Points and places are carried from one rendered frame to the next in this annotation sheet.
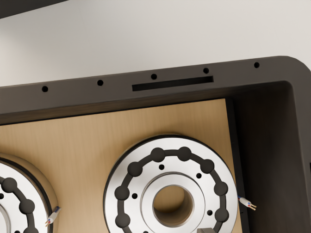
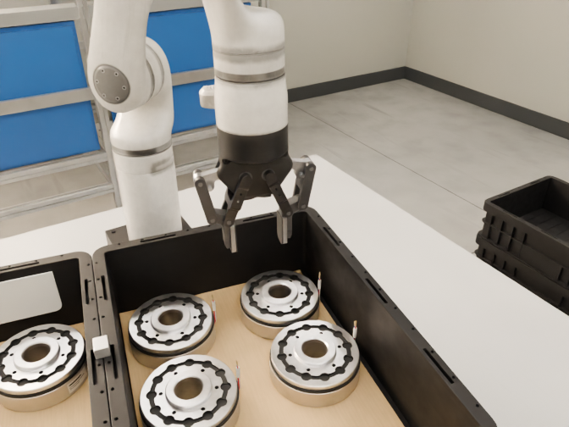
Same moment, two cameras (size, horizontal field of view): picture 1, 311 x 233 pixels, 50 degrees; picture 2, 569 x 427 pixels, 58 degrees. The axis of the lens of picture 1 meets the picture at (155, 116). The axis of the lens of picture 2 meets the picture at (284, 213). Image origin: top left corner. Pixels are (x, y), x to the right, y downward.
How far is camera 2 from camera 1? 0.60 m
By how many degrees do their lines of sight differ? 56
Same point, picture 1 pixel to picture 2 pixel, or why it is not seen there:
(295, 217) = (330, 253)
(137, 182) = (257, 288)
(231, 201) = (312, 287)
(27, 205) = (198, 308)
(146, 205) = (264, 292)
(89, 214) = (234, 328)
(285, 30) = not seen: hidden behind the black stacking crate
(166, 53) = not seen: hidden behind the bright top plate
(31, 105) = (204, 230)
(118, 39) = not seen: hidden behind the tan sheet
